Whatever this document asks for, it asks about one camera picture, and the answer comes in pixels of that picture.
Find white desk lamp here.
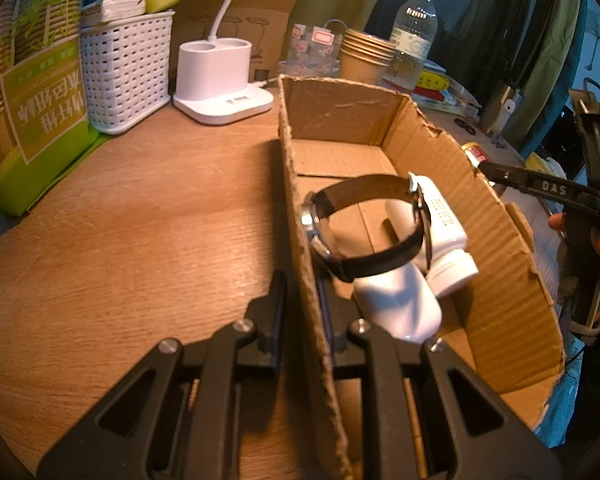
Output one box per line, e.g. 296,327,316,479
172,0,273,126

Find yellow tissue box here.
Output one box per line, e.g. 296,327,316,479
524,152,567,179

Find cardboard box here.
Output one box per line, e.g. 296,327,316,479
277,74,566,480

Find white earbuds case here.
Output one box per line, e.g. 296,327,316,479
353,263,442,344

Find red tin can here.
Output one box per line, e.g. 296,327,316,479
460,141,490,168

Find stacked brown paper cups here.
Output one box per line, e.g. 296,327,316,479
339,28,396,86

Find black strap wristwatch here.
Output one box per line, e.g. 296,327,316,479
297,174,431,283

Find steel thermos with tag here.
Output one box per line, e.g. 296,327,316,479
479,82,524,136

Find clear water bottle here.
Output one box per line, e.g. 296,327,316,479
384,0,438,92

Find white plastic basket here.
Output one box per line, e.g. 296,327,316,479
80,10,174,136

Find red book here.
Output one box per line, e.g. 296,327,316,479
413,87,449,102

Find green paper cup package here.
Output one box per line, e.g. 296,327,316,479
0,0,106,217

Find clear patterned glass cup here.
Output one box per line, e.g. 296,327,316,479
278,24,343,77

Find white pill bottle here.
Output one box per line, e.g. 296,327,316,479
410,176,478,298

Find brown lamp packaging box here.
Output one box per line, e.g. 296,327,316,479
169,0,297,91

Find black scissors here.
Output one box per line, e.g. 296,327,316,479
454,117,476,136

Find metal keys bunch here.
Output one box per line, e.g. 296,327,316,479
489,133,509,150

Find person hand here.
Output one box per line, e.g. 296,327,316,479
547,212,565,232

